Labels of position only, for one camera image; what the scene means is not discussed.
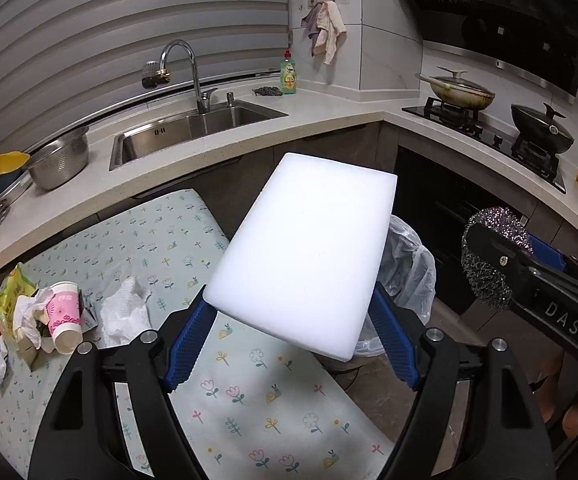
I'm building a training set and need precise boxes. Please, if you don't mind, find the black range hood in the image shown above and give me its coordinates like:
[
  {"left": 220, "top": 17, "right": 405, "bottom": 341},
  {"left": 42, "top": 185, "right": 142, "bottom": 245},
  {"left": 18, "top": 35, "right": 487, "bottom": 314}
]
[{"left": 389, "top": 0, "right": 578, "bottom": 103}]

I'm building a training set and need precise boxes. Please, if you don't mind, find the frying pan with glass lid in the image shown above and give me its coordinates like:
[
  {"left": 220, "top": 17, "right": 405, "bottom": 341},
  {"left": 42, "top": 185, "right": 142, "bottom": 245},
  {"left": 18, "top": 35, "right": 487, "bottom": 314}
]
[{"left": 415, "top": 66, "right": 497, "bottom": 112}]

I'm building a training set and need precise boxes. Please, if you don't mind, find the steel wool scrubber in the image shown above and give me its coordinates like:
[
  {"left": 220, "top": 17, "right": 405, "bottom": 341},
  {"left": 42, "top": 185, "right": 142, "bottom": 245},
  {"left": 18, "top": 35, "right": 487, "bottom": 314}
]
[{"left": 461, "top": 206, "right": 534, "bottom": 309}]

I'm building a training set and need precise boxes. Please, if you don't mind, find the chrome kitchen faucet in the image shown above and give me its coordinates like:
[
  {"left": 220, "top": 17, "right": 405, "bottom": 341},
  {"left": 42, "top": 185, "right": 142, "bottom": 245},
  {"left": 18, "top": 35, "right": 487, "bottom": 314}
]
[{"left": 142, "top": 40, "right": 218, "bottom": 114}]

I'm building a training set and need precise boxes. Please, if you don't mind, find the grey hanging cloth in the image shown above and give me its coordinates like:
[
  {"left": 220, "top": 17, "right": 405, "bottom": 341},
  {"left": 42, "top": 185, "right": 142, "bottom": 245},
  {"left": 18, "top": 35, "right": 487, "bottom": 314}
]
[{"left": 301, "top": 4, "right": 327, "bottom": 57}]

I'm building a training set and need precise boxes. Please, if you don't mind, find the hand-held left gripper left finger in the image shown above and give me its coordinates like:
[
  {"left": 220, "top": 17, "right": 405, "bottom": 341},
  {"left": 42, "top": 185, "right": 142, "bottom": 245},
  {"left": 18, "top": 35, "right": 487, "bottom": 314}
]
[{"left": 28, "top": 285, "right": 217, "bottom": 480}]

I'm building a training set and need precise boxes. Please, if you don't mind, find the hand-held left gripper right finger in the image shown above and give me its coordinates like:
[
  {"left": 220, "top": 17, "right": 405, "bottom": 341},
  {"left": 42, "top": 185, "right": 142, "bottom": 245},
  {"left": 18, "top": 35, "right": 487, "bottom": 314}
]
[{"left": 367, "top": 281, "right": 554, "bottom": 480}]

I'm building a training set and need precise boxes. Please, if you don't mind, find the lime green packet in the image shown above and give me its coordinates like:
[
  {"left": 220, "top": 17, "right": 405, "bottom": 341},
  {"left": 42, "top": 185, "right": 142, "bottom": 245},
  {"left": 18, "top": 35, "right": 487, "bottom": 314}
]
[{"left": 0, "top": 266, "right": 38, "bottom": 322}]

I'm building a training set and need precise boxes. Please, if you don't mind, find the yellow and blue basin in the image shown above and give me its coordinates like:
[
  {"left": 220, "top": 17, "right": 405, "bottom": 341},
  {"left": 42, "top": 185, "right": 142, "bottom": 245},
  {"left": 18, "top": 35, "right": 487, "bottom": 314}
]
[{"left": 0, "top": 152, "right": 31, "bottom": 200}]

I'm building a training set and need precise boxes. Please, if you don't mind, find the small crumpled white tissue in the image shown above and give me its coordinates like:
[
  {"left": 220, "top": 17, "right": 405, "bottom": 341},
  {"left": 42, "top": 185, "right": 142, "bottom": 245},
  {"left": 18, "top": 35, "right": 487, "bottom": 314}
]
[{"left": 12, "top": 294, "right": 51, "bottom": 352}]

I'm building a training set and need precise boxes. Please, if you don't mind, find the black gas stove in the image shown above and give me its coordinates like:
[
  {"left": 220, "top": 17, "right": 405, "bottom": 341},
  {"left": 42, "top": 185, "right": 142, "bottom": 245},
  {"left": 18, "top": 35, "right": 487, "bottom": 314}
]
[{"left": 401, "top": 97, "right": 567, "bottom": 195}]

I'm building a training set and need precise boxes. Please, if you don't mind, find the stainless steel sink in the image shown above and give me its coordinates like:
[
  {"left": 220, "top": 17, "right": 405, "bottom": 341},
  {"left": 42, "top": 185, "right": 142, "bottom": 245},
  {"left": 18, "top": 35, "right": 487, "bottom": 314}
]
[{"left": 109, "top": 99, "right": 290, "bottom": 172}]

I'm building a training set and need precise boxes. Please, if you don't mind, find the grey window blind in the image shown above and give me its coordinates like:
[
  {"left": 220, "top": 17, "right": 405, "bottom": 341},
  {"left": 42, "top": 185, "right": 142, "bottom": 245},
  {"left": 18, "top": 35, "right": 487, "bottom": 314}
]
[{"left": 0, "top": 0, "right": 290, "bottom": 161}]

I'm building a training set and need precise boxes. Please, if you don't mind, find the floral printed tablecloth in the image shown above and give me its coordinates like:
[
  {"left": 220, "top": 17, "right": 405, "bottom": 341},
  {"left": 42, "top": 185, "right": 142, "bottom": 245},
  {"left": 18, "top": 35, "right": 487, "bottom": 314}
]
[{"left": 0, "top": 189, "right": 400, "bottom": 480}]

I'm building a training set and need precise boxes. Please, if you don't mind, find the pink paper cup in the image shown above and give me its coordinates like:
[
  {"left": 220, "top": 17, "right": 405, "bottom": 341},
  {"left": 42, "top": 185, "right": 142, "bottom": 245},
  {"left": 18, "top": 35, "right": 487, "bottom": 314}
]
[{"left": 44, "top": 281, "right": 84, "bottom": 354}]

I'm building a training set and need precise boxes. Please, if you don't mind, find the black wok with lid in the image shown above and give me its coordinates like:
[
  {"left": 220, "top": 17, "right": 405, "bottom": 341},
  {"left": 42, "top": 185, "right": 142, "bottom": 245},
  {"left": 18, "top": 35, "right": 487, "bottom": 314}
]
[{"left": 511, "top": 102, "right": 576, "bottom": 155}]

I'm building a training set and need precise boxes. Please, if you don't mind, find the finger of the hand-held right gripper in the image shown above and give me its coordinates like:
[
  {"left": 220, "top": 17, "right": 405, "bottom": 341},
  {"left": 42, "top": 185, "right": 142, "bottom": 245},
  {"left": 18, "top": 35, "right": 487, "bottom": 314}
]
[
  {"left": 526, "top": 234, "right": 578, "bottom": 288},
  {"left": 463, "top": 222, "right": 540, "bottom": 306}
]

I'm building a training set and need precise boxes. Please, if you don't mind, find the trash bin with plastic liner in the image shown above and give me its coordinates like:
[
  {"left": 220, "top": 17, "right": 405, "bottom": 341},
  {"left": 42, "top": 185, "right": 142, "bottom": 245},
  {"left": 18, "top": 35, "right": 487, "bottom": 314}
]
[{"left": 356, "top": 215, "right": 437, "bottom": 358}]

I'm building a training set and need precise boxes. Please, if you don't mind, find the stainless steel colander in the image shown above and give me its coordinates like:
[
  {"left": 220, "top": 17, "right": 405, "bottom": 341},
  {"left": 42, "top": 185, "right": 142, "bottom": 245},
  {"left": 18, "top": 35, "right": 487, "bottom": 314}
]
[{"left": 28, "top": 126, "right": 91, "bottom": 192}]

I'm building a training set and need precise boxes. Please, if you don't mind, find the large crumpled white tissue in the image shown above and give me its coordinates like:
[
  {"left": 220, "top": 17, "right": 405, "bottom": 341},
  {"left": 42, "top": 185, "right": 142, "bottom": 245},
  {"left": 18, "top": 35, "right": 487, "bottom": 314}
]
[{"left": 100, "top": 276, "right": 152, "bottom": 347}]

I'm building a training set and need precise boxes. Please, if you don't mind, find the green dish soap bottle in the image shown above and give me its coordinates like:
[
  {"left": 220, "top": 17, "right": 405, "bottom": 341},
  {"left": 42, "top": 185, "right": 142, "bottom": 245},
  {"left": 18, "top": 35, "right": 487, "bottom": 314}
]
[{"left": 280, "top": 50, "right": 299, "bottom": 96}]

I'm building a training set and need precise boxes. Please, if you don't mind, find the pinkish white hanging cloth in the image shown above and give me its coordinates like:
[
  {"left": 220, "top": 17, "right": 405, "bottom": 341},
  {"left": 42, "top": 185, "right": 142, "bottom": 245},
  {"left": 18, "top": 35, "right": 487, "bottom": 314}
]
[{"left": 315, "top": 1, "right": 347, "bottom": 66}]

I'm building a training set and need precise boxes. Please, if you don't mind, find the white foam block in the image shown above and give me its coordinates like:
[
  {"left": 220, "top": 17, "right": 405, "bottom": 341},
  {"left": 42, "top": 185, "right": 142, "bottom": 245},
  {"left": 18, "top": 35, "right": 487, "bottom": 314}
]
[{"left": 203, "top": 152, "right": 398, "bottom": 362}]

